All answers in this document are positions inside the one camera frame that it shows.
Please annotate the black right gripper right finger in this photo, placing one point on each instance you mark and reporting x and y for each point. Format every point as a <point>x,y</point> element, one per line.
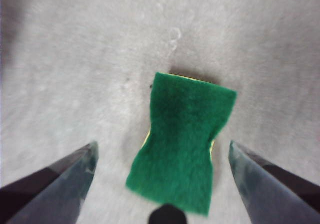
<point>270,191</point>

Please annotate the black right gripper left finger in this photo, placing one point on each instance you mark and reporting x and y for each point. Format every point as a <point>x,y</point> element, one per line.
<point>55,196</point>

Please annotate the yellow sponge with green scourer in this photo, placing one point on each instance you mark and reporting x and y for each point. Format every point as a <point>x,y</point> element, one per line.
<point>180,134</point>

